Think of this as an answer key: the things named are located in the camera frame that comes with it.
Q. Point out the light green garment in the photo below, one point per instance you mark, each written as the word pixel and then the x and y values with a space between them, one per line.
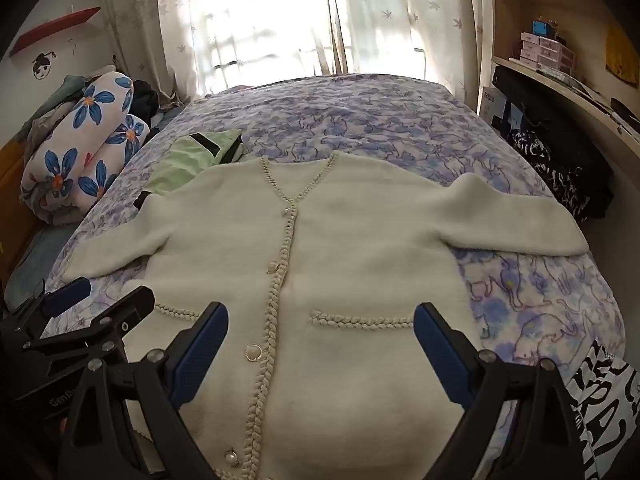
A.
pixel 185 160

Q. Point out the yellow cloth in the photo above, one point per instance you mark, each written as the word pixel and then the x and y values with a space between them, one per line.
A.
pixel 622 57

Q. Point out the cartoon face wall sticker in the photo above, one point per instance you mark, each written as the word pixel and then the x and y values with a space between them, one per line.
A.
pixel 42 66

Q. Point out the white cardboard box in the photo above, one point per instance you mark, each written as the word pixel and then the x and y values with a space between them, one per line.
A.
pixel 487 105

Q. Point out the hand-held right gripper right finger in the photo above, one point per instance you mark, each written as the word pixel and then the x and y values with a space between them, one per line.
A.
pixel 440 355

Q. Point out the blue flower patterned pillows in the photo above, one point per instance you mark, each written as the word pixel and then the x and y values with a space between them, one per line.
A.
pixel 100 125

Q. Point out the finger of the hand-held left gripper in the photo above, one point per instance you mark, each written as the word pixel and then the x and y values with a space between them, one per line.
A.
pixel 67 297
pixel 131 305

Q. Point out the cream knit cardigan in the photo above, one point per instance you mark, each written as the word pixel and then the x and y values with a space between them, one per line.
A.
pixel 350 260

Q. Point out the red wall shelf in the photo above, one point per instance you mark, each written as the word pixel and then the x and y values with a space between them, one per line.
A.
pixel 55 27

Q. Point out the stack of papers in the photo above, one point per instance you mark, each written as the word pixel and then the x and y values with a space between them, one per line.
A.
pixel 570 79

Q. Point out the blue small box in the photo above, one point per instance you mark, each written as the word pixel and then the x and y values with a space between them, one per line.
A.
pixel 540 27

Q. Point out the black white printed cloth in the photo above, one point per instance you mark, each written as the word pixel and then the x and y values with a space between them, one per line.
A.
pixel 605 410

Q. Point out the black white patterned bag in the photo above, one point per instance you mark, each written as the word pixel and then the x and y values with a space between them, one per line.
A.
pixel 560 175

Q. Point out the wooden bed board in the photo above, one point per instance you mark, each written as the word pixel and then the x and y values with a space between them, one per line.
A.
pixel 10 200

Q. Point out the sheer floral curtain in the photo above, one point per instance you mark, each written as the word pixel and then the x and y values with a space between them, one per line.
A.
pixel 150 10
pixel 400 0

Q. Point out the purple cat-print blanket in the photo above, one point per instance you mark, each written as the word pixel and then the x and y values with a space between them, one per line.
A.
pixel 350 110

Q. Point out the pink mini drawer organizer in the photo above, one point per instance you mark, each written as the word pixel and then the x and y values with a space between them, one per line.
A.
pixel 537 50

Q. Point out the dark clothes pile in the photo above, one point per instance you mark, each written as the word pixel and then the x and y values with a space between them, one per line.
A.
pixel 145 100

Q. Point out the grey blue sheet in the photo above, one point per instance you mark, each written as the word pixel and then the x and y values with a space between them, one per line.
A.
pixel 35 260

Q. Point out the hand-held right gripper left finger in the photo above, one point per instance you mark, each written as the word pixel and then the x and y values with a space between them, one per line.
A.
pixel 202 350

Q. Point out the grey green clothes pile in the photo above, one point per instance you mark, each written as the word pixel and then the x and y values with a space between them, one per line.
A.
pixel 55 105

